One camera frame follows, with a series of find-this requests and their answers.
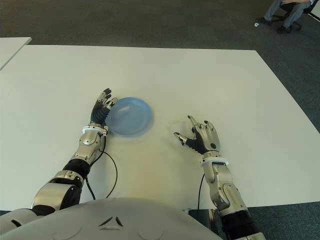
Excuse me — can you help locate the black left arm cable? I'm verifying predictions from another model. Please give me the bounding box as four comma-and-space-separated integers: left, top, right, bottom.
84, 134, 119, 200

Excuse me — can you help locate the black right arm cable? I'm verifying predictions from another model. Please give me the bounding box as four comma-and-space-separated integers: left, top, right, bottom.
197, 174, 206, 210

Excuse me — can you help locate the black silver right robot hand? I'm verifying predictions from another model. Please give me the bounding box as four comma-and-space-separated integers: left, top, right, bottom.
173, 114, 221, 155

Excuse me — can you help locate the grey robot torso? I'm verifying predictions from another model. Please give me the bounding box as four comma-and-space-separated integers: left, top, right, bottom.
0, 197, 223, 240

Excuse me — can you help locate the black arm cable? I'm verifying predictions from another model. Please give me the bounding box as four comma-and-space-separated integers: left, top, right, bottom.
197, 174, 206, 210
84, 134, 119, 200

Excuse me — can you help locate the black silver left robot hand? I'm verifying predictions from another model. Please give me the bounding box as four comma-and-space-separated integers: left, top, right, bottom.
90, 87, 118, 125

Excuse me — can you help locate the black office chair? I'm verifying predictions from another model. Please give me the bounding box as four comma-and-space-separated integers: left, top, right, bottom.
271, 0, 320, 32

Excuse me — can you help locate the neighbouring white table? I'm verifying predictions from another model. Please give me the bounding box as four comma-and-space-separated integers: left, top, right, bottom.
0, 36, 33, 71

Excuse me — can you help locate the seated person in jeans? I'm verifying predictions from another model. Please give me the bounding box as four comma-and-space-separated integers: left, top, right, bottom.
256, 0, 311, 33

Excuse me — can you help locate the blue round plate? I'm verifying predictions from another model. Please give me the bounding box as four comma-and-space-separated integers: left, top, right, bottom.
104, 96, 154, 138

